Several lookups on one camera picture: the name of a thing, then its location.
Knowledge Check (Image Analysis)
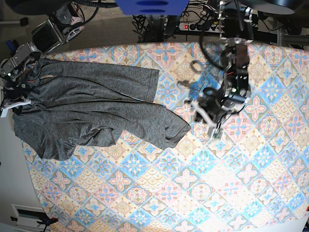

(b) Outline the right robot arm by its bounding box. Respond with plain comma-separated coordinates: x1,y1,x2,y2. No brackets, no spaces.
0,3,84,102

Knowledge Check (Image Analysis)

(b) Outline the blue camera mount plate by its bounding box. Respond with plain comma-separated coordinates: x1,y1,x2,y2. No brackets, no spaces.
115,0,189,15

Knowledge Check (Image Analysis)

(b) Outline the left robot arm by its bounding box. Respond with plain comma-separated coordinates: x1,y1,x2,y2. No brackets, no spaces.
191,0,253,126

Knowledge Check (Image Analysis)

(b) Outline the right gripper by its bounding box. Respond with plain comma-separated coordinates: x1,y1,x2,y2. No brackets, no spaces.
4,82,30,102

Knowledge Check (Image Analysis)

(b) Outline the grey t-shirt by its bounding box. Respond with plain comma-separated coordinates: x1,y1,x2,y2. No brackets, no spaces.
13,58,191,161

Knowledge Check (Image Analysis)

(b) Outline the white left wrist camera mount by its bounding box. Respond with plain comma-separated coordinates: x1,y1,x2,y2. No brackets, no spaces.
184,100,223,140

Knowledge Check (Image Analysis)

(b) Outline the patterned tablecloth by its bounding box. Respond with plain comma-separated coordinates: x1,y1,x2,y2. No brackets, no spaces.
23,43,309,232

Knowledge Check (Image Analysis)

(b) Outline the white power strip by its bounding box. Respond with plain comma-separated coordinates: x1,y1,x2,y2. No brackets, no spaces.
178,23,223,33

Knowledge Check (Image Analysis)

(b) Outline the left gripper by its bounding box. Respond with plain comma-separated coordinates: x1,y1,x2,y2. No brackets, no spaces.
197,88,232,121

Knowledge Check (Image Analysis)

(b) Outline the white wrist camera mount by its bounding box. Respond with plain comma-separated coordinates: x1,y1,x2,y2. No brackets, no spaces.
184,100,223,140
0,89,31,118

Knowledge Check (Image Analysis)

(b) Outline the white vent panel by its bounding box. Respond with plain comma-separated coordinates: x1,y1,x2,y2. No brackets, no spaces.
11,204,47,231

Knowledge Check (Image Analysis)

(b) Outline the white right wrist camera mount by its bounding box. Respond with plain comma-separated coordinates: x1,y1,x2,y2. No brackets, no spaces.
0,89,31,118

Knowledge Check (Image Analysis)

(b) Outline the blue black clamp bottom left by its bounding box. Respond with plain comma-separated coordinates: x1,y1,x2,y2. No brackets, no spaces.
10,217,58,229

